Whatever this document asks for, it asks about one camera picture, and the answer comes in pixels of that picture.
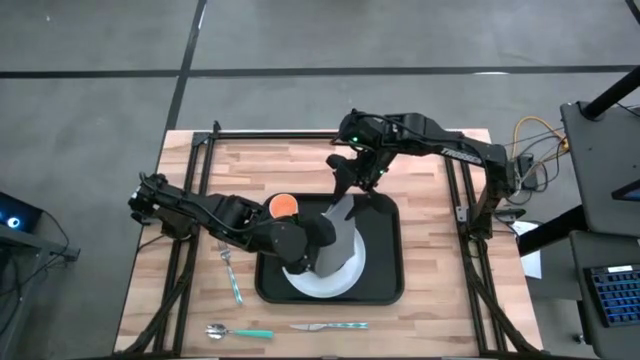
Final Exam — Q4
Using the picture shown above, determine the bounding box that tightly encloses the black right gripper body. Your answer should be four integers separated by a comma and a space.
346, 143, 397, 195

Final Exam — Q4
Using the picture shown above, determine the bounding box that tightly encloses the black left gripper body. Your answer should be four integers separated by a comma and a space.
263, 218, 315, 267

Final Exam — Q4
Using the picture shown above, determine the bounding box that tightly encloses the grey cloth napkin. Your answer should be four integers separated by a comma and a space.
313, 193, 358, 279

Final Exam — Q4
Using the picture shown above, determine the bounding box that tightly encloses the white round plate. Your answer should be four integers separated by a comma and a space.
281, 219, 368, 300

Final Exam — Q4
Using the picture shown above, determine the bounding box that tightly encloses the orange mug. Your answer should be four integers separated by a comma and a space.
268, 193, 300, 222

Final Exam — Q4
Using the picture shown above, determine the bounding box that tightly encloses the fork with patterned teal handle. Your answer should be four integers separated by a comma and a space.
217, 240, 245, 306

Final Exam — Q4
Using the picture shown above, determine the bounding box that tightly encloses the knife with patterned teal handle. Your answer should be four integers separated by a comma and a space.
289, 321, 370, 333

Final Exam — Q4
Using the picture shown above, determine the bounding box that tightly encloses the spoon with plain teal handle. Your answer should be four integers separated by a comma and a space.
204, 323, 276, 341

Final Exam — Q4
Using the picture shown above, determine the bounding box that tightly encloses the black rectangular tray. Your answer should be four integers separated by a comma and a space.
254, 192, 405, 307

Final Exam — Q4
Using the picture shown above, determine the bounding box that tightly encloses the black power adapter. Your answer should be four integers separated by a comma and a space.
516, 153, 541, 191

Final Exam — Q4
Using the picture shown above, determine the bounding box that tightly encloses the white paper sheet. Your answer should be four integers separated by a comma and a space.
512, 221, 544, 280

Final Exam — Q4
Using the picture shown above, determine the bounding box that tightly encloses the black desk leg bar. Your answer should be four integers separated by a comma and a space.
515, 203, 587, 257

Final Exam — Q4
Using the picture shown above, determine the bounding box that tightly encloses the grey desk top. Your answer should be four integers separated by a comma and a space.
559, 99, 640, 237

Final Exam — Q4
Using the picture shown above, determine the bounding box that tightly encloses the dark keyboard desk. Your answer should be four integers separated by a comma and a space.
568, 230, 640, 360

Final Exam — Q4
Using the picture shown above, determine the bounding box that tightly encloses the screen corner with blue glow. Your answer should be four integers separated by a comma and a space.
610, 178, 640, 204

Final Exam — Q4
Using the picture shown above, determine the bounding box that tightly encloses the black backlit keyboard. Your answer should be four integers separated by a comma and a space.
583, 264, 640, 329

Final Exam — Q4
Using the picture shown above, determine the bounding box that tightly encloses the black slanted pole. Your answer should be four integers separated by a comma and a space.
582, 66, 640, 121

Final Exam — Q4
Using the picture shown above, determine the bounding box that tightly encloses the dark equipment stand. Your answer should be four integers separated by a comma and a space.
0, 224, 81, 360

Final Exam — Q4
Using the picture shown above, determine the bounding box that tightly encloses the black computer with blue light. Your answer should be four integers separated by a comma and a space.
0, 192, 44, 234

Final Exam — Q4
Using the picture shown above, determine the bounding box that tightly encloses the black aluminium rig frame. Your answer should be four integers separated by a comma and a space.
113, 119, 551, 360

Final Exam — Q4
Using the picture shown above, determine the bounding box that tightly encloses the yellow cable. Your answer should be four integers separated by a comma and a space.
512, 115, 570, 176

